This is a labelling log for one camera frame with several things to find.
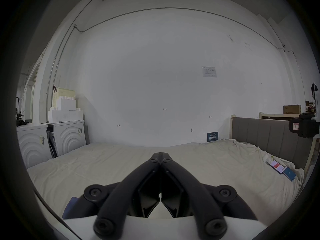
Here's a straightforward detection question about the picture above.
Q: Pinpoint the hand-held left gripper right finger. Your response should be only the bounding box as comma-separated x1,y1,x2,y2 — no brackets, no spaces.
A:
160,153,258,240

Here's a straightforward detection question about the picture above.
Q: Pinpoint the phone with blue screen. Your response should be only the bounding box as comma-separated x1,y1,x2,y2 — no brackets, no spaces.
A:
282,166,298,182

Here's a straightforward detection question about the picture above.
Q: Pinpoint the white arc-patterned cabinet with foam blocks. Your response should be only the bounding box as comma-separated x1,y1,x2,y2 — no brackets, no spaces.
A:
41,85,87,159

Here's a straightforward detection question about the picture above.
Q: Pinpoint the dark blue garment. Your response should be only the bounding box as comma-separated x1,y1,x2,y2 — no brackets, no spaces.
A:
62,196,81,219

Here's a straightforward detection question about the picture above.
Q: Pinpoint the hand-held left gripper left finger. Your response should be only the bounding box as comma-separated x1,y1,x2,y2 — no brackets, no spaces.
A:
64,153,160,239

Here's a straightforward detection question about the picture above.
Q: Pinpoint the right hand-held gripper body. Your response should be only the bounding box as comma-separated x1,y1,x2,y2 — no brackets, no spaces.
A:
288,83,320,139

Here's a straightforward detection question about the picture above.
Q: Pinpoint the white paper wall notice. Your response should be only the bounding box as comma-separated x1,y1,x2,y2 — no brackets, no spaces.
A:
202,66,218,78

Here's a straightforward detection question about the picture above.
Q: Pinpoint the pale wooden frame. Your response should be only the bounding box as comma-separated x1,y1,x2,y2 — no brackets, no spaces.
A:
259,112,301,121

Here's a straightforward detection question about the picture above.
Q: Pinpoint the bed with beige sheet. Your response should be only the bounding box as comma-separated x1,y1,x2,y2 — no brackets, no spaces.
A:
26,138,305,234

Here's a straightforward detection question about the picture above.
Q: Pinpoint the brown carton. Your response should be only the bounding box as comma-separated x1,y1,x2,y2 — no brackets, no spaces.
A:
283,105,302,115

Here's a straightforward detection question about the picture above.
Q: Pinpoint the phone with red screen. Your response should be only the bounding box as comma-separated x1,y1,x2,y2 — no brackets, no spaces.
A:
270,159,286,174

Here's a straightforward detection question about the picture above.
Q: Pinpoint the grey padded headboard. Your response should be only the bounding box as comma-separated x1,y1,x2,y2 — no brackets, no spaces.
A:
230,114,315,171

